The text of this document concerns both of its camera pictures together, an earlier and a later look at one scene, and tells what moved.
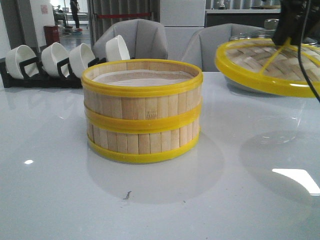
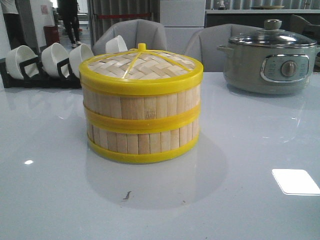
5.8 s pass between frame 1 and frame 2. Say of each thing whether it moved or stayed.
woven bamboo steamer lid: moved
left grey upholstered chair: stayed
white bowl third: stayed
